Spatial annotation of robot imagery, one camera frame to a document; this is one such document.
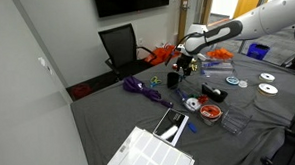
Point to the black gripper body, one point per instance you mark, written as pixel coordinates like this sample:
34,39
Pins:
186,61

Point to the black cup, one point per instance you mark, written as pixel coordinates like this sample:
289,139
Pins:
172,81

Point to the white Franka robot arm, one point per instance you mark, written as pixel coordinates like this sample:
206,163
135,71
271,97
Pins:
268,18

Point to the gold gift bow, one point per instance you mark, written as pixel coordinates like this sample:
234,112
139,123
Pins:
195,67

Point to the silver gift bow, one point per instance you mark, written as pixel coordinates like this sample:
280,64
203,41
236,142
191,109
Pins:
194,60

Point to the red gift bow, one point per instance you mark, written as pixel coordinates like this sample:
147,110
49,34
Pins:
175,67

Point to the blue marker pen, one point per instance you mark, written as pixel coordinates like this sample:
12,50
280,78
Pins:
181,93

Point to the orange bag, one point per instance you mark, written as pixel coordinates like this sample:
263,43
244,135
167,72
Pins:
163,54

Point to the small green blue scissors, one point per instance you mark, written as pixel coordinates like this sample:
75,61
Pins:
155,81

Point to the clear box of ribbons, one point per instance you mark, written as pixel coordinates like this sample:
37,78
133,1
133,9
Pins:
188,102

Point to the small red ribbon bow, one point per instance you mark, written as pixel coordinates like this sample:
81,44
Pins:
203,98

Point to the white green ribbon spool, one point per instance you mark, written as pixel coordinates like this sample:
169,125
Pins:
192,104

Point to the clear acrylic tray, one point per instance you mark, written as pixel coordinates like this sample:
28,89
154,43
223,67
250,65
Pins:
220,69

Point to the black tape dispenser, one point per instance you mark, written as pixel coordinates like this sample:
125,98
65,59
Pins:
214,94

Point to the teal ribbon spool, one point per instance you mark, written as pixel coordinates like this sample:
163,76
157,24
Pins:
232,80

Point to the orange ribbon spool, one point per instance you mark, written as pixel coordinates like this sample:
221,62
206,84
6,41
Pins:
211,111

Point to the purple folded umbrella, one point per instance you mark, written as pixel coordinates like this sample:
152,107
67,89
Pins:
139,88

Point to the black tablet with white edge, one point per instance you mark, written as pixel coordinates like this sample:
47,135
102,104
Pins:
171,125

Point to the small blue cap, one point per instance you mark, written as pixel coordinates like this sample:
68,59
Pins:
192,127

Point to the empty clear plastic box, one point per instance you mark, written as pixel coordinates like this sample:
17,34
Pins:
236,120

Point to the black mesh office chair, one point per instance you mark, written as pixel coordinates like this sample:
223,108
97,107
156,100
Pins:
119,47

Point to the gray table cloth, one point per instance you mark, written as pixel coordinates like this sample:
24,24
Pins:
122,110

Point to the blue plastic bin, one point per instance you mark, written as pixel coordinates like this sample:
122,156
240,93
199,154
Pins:
258,51

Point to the white label sheet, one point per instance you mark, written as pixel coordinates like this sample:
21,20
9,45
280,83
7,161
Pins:
150,154

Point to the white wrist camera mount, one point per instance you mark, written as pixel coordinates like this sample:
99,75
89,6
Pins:
181,50

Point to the wooden frame glass door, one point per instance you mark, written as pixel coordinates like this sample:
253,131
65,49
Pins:
184,14

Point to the black wall television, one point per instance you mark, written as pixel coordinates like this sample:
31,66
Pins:
130,2

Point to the white wall thermostat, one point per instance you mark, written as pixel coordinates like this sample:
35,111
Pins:
41,61

